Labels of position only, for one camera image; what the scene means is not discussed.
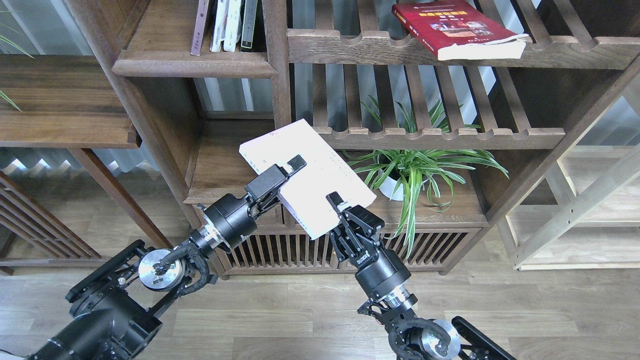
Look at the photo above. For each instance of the dark maroon Chinese book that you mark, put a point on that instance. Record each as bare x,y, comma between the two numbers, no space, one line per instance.
200,25

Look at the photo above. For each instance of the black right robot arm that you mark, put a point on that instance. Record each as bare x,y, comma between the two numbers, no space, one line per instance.
415,338

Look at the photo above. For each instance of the dark green standing book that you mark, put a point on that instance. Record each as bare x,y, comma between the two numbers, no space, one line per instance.
250,11

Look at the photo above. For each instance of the green spider plant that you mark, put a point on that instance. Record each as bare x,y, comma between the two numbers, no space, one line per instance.
417,170

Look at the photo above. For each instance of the white standing book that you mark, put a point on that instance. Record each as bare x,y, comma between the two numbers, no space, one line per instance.
219,25
233,25

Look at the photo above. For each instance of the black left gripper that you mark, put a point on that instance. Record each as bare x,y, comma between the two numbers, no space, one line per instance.
230,220

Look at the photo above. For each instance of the white standing book left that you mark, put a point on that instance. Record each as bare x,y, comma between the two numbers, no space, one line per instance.
219,25

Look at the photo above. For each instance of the green plant leaves left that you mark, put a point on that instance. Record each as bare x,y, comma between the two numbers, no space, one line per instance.
12,60

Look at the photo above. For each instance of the red paperback book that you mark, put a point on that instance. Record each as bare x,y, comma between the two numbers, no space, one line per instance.
455,30

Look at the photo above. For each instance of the white standing book middle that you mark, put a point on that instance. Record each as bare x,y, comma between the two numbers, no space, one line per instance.
233,25

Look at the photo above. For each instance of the dark slatted wooden rack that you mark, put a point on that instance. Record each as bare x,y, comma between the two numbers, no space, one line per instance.
28,220

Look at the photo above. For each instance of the white plant pot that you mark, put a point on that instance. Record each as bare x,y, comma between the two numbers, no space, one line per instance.
388,185

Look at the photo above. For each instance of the dark wooden bookshelf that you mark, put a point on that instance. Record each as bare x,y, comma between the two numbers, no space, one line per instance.
364,82

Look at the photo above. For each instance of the dark wooden side table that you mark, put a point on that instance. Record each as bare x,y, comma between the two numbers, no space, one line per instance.
67,102

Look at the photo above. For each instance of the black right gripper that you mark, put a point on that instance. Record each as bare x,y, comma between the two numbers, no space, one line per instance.
357,238

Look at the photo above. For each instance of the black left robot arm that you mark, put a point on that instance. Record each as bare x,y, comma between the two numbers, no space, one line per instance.
116,309

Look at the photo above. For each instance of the pale lavender white book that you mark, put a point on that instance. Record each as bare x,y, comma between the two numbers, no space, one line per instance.
304,195

